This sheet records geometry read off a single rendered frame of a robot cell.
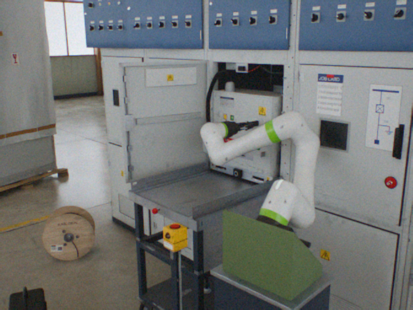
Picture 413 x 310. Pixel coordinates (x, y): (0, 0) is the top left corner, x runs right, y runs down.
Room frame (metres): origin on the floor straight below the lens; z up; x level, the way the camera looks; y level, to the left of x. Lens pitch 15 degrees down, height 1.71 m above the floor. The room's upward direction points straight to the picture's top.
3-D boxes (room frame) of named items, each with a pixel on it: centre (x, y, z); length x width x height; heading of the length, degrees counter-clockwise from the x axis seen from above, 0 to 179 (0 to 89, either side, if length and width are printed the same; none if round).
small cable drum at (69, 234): (3.26, 1.12, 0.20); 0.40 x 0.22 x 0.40; 103
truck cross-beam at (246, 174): (2.64, -0.22, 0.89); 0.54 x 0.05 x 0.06; 42
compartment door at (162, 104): (2.78, 0.25, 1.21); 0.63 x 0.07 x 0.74; 121
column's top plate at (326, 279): (1.65, -0.27, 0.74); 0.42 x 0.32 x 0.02; 46
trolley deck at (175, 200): (2.43, 0.01, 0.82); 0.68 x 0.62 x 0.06; 132
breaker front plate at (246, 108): (2.62, -0.21, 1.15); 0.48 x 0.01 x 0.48; 42
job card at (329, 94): (2.21, -0.63, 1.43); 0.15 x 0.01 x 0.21; 42
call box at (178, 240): (1.79, 0.14, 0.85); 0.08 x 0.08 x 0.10; 42
